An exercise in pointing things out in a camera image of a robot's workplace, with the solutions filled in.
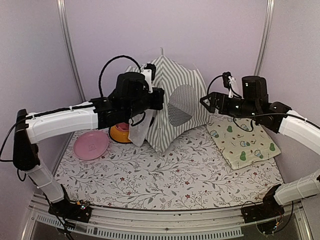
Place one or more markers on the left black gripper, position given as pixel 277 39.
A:
pixel 159 104

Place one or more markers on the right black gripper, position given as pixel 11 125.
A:
pixel 223 97

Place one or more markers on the striped fabric pet tent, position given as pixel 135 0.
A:
pixel 181 111

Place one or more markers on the avocado print cushion mat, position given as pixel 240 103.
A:
pixel 240 141

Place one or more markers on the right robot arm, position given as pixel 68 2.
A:
pixel 303 135

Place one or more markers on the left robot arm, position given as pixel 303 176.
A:
pixel 32 128

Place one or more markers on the yellow double pet feeder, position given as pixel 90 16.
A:
pixel 119 136

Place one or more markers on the pink bowl in feeder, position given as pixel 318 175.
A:
pixel 122 127

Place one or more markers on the pink round plate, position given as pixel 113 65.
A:
pixel 91 145

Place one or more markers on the floral table cloth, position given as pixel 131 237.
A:
pixel 191 174

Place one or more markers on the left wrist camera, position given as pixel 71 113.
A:
pixel 149 72

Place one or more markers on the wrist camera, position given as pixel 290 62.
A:
pixel 149 72
pixel 230 83

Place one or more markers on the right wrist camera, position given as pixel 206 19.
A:
pixel 230 83

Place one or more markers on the right aluminium frame post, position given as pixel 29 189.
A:
pixel 265 36

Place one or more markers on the aluminium frame post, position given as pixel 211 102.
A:
pixel 265 36
pixel 61 7

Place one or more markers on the left aluminium frame post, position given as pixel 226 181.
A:
pixel 61 7

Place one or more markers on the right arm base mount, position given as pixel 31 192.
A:
pixel 269 208

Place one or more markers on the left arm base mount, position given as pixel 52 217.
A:
pixel 80 211

